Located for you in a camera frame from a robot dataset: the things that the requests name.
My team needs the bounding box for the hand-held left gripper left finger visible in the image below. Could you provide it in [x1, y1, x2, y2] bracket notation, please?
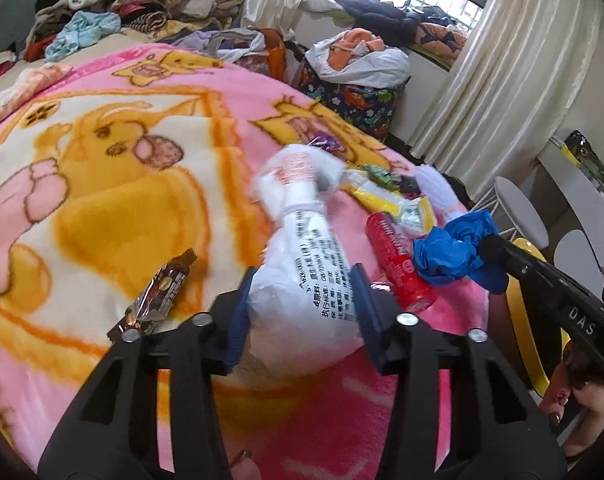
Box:
[37, 266, 259, 480]

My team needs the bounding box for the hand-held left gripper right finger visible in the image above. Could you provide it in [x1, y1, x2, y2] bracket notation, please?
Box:
[349, 265, 570, 480]

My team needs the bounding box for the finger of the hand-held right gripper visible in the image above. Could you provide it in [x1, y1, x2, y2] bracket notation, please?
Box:
[480, 234, 548, 287]

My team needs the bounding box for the yellow rimmed black bin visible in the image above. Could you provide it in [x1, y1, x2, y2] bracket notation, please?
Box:
[506, 237, 573, 397]

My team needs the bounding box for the blue plastic bag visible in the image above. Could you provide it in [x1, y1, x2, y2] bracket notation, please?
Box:
[413, 210, 508, 295]

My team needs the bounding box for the red cylindrical can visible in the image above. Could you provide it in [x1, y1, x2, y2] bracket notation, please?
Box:
[366, 211, 437, 313]

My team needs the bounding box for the white printed plastic bag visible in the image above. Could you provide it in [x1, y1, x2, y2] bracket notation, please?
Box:
[247, 144, 367, 376]

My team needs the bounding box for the person's right hand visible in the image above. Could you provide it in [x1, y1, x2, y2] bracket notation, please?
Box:
[540, 349, 604, 442]

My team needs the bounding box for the white round stool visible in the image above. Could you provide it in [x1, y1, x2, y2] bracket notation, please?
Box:
[469, 175, 550, 251]

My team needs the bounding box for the white chair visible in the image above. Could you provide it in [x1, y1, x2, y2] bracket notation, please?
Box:
[552, 230, 604, 281]

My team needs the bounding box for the brown snack bar wrapper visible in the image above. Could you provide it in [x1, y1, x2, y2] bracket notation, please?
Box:
[107, 249, 197, 343]

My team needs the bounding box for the white desk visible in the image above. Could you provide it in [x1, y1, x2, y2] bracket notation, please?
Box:
[536, 137, 604, 261]

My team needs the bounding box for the yellow snack wrapper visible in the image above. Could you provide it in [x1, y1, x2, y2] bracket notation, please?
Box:
[343, 169, 435, 236]

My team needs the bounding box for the dark green bag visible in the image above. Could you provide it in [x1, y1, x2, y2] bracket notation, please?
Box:
[562, 130, 604, 197]

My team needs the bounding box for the green candy wrapper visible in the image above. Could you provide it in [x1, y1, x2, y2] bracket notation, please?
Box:
[360, 162, 407, 191]

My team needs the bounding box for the purple candy wrapper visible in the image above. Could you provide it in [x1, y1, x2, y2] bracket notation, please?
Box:
[309, 130, 347, 153]

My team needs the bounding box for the long cream curtain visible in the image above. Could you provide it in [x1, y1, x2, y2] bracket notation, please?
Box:
[412, 0, 604, 171]

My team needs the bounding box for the pink bear printed blanket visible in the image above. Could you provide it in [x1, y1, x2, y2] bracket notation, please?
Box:
[0, 42, 492, 480]

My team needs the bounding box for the dinosaur print storage basket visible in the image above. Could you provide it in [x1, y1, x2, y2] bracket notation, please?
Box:
[299, 57, 413, 142]

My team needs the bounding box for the white bag with orange clothes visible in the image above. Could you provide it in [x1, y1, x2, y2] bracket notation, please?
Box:
[306, 30, 413, 87]

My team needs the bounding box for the dark clothes heap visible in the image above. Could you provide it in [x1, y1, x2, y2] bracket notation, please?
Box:
[302, 0, 467, 68]

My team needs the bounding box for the grey garment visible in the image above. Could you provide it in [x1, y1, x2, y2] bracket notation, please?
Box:
[172, 27, 267, 61]

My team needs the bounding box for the light blue garment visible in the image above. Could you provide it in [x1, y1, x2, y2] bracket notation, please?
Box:
[44, 10, 122, 62]

